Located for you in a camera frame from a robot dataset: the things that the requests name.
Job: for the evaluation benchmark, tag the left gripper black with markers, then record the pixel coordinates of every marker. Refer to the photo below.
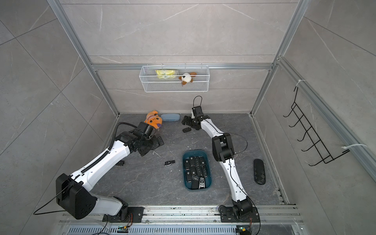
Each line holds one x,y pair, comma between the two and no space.
155,144

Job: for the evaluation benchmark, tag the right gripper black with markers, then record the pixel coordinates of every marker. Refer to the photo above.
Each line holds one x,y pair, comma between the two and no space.
189,123

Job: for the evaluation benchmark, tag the Mercedes key chrome black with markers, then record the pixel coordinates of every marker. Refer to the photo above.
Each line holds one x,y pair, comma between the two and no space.
168,163

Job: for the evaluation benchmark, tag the black flip key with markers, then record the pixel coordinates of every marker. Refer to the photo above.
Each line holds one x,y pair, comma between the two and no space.
187,164

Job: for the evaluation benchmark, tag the teal storage box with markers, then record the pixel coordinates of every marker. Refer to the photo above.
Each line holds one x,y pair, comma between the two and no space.
191,176

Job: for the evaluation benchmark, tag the BMW key silver black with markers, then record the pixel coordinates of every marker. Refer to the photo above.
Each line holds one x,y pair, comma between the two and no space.
202,184

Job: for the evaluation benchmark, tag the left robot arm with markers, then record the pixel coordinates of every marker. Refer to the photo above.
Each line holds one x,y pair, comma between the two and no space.
74,190

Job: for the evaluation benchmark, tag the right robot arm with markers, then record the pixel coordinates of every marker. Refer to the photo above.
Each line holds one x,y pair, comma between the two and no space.
223,152

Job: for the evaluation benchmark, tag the light blue glasses case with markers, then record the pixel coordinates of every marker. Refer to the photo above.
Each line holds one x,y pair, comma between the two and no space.
170,117

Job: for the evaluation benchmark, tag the orange plush toy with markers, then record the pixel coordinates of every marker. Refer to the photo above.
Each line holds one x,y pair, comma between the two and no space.
154,119

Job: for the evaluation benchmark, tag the brown white plush dog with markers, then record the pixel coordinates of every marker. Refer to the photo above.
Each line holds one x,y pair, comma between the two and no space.
187,78

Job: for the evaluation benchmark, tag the yellow plush in basket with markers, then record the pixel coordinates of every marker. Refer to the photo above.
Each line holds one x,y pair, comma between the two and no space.
167,74

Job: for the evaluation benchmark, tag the black oblong object right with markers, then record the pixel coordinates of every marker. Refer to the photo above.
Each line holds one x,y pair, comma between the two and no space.
259,172

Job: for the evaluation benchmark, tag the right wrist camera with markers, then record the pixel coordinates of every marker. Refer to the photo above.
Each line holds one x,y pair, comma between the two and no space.
197,112

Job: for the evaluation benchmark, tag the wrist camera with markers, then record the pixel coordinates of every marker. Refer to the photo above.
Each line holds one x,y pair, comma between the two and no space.
144,130
197,112

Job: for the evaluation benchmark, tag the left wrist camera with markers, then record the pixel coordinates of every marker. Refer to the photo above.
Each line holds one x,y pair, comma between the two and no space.
144,130

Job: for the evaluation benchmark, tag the white wire basket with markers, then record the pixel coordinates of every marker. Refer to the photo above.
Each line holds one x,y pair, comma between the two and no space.
152,84

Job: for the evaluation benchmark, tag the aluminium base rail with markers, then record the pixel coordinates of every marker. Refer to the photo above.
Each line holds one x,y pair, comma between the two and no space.
189,220

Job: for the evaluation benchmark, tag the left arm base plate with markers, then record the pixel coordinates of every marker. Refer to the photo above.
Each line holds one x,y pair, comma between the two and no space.
129,214

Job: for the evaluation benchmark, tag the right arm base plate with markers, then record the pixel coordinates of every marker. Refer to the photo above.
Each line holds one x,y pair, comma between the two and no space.
228,215

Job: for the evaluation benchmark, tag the black wall hook rack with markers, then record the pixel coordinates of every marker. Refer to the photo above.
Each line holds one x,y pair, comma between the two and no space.
311,134

